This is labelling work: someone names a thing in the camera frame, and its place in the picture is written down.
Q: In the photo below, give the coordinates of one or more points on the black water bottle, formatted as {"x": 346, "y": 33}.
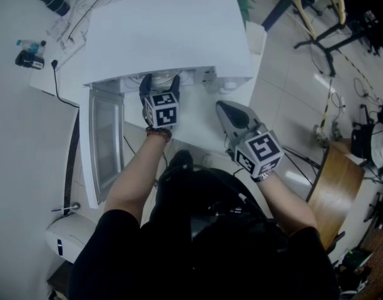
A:
{"x": 55, "y": 2}

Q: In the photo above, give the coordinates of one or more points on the dark brown low table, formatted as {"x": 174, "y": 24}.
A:
{"x": 60, "y": 280}

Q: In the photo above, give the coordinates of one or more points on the black floor stand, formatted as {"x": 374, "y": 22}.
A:
{"x": 329, "y": 62}

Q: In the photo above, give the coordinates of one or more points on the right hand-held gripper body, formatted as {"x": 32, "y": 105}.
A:
{"x": 260, "y": 152}

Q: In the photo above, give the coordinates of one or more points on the person's black shirt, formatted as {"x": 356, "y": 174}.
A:
{"x": 147, "y": 261}

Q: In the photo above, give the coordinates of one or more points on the brown wooden stool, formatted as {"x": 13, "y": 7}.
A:
{"x": 335, "y": 198}

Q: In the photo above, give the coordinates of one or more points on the clear plastic bottle blue label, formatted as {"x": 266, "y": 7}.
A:
{"x": 32, "y": 47}

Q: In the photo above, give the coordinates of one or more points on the black chest pack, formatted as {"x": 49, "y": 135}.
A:
{"x": 216, "y": 223}

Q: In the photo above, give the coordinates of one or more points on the person's right forearm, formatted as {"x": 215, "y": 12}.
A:
{"x": 288, "y": 205}

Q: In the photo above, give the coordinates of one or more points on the white cabinet appliance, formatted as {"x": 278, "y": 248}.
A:
{"x": 166, "y": 39}

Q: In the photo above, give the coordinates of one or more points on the white round appliance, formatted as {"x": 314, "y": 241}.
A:
{"x": 71, "y": 236}

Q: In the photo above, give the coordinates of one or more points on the white blue pen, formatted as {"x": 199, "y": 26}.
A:
{"x": 68, "y": 208}

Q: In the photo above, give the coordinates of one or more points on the silver wristwatch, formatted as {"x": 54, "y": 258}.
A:
{"x": 262, "y": 177}

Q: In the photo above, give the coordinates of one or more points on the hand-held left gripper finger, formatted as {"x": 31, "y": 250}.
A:
{"x": 145, "y": 86}
{"x": 176, "y": 84}

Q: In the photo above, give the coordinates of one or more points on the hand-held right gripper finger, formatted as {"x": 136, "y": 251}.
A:
{"x": 255, "y": 119}
{"x": 229, "y": 122}

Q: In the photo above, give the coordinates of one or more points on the person's left forearm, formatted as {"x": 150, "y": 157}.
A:
{"x": 129, "y": 180}

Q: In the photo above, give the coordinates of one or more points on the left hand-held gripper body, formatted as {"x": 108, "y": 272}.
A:
{"x": 163, "y": 111}

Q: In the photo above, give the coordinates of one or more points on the person's black shoe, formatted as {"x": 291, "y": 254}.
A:
{"x": 182, "y": 160}

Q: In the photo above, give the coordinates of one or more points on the black camera white label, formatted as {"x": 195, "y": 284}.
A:
{"x": 28, "y": 60}

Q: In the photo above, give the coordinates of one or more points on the black table leg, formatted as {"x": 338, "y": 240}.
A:
{"x": 71, "y": 164}

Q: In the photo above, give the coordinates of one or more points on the light wooden chair frame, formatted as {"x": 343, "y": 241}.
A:
{"x": 341, "y": 5}

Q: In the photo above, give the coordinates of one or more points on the green plant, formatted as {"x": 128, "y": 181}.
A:
{"x": 246, "y": 6}

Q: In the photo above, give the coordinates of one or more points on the black metal pole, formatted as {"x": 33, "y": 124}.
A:
{"x": 277, "y": 11}

